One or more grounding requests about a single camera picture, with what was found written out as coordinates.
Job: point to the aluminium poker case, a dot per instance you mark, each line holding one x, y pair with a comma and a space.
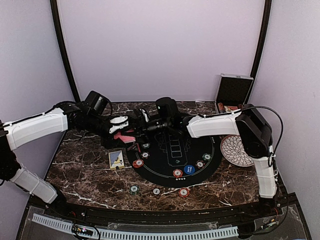
233, 90

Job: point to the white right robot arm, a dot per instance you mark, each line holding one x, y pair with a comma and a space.
248, 123

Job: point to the red yellow poker chip stack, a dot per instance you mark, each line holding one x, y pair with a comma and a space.
184, 192

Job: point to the blue small blind button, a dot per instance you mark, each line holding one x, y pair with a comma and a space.
189, 169

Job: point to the round black poker mat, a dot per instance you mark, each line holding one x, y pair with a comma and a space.
168, 152

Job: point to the black red poker chip stack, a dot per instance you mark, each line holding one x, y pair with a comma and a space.
156, 191

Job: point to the black corner frame post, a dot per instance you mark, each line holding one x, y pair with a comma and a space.
262, 37

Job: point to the boxed card deck in case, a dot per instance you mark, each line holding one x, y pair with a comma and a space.
230, 108

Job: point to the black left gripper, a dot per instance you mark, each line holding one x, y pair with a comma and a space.
110, 143

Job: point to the red triangle all-in marker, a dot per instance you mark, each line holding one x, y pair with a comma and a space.
134, 147

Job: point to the purple and orange chip roll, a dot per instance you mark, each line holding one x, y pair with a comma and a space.
221, 107

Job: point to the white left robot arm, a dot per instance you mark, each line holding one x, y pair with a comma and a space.
62, 117

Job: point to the patterned ceramic plate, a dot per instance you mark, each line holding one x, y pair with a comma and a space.
233, 151

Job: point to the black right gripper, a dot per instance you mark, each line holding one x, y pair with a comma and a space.
140, 126

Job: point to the blue backed card deck box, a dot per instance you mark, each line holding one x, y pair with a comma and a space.
116, 160

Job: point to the red backed card deck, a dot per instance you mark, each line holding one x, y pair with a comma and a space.
125, 136

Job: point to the black left frame post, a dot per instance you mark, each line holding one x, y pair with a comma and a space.
63, 49

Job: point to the green poker chip stack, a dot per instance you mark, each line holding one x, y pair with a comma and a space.
134, 189

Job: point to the white slotted cable duct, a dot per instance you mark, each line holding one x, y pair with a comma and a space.
134, 232

